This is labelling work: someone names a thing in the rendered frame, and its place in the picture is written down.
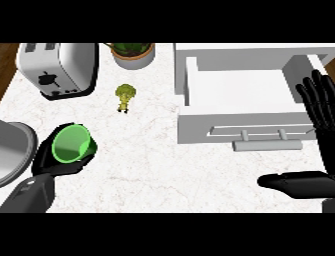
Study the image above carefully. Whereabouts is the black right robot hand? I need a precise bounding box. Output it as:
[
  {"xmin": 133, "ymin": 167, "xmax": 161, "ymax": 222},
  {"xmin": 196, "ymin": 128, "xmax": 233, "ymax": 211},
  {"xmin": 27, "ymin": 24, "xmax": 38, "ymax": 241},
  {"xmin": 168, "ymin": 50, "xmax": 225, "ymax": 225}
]
[{"xmin": 256, "ymin": 69, "xmax": 335, "ymax": 201}]

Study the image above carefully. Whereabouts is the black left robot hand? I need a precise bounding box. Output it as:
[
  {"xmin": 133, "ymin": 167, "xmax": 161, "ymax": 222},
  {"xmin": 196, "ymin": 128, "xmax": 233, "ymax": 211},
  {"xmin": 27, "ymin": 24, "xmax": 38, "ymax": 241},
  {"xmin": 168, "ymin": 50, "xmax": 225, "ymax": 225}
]
[{"xmin": 30, "ymin": 122, "xmax": 99, "ymax": 178}]

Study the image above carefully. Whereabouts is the green cup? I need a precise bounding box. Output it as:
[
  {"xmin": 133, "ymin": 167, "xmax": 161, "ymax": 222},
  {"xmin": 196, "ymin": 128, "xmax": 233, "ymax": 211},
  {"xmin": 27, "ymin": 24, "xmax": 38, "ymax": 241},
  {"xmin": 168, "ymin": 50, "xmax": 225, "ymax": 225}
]
[{"xmin": 50, "ymin": 123, "xmax": 99, "ymax": 164}]

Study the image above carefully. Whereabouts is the white open drawer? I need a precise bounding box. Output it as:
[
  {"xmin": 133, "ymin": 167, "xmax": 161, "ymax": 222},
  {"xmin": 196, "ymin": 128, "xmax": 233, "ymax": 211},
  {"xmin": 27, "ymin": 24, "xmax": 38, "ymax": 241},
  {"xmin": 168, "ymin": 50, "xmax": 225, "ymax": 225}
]
[{"xmin": 176, "ymin": 54, "xmax": 335, "ymax": 145}]

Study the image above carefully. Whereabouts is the white drawer cabinet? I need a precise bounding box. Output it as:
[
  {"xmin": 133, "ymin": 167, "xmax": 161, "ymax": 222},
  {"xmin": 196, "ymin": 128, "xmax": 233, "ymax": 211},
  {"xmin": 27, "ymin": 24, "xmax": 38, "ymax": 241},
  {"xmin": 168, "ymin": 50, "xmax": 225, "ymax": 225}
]
[{"xmin": 173, "ymin": 42, "xmax": 335, "ymax": 96}]

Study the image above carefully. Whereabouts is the large grey round pot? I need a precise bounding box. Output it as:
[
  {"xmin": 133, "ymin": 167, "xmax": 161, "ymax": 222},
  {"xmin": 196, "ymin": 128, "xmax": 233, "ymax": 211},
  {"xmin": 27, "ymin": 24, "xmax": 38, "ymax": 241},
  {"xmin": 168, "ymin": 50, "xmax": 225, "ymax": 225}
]
[{"xmin": 0, "ymin": 110, "xmax": 40, "ymax": 191}]

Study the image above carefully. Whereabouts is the green broccoli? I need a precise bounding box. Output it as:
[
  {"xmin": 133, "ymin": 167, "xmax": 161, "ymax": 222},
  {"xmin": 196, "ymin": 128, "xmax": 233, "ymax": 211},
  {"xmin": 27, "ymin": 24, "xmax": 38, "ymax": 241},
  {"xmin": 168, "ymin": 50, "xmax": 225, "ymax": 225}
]
[{"xmin": 114, "ymin": 83, "xmax": 137, "ymax": 114}]

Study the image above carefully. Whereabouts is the silver toaster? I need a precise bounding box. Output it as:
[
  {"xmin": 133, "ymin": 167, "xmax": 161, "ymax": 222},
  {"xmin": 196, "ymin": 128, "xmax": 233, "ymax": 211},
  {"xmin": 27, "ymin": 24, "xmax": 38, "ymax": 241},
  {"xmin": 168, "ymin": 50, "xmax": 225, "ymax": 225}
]
[{"xmin": 16, "ymin": 42, "xmax": 100, "ymax": 102}]

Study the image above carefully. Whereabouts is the potted green plant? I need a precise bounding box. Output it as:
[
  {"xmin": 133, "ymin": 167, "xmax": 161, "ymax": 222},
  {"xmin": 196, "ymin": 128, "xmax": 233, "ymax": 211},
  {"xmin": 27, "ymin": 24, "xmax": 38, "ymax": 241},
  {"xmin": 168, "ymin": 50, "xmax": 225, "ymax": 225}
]
[{"xmin": 103, "ymin": 42, "xmax": 157, "ymax": 71}]

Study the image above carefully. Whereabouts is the grey drawer handle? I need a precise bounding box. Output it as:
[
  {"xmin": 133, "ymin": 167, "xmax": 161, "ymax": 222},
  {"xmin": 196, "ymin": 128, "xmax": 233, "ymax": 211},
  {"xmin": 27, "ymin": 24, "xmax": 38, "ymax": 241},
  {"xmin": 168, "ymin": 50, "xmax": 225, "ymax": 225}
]
[{"xmin": 230, "ymin": 128, "xmax": 304, "ymax": 153}]

